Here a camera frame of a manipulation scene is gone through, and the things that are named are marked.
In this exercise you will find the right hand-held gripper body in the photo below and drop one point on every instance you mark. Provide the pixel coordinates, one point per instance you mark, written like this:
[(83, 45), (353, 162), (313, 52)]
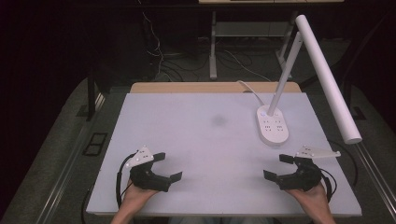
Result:
[(303, 175)]

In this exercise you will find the white metal desk frame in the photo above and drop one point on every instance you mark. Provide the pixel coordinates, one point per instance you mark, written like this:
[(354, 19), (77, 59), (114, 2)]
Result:
[(213, 56)]

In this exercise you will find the person's left hand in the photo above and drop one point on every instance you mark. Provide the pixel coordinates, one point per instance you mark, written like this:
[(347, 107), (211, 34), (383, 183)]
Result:
[(135, 197)]

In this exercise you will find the black metal stand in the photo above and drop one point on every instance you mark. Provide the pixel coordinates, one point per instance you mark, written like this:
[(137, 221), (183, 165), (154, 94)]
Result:
[(91, 93)]

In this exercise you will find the metal floor rail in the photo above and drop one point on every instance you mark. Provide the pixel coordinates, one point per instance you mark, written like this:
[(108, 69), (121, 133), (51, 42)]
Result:
[(63, 183), (378, 177)]

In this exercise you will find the white desk lamp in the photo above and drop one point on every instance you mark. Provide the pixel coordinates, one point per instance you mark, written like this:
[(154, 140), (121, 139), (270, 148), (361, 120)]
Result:
[(272, 130)]

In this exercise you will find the white table mat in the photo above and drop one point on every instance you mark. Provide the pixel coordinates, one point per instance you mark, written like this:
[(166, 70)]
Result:
[(202, 161)]

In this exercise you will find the black floor frame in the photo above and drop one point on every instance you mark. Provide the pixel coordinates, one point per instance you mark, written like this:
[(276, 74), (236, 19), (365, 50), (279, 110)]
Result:
[(95, 143)]

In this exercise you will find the person's right hand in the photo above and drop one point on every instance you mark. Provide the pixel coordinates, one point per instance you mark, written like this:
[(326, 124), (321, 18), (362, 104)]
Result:
[(313, 200)]

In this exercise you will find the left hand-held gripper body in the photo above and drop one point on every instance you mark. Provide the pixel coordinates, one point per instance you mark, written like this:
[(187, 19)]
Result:
[(146, 179)]

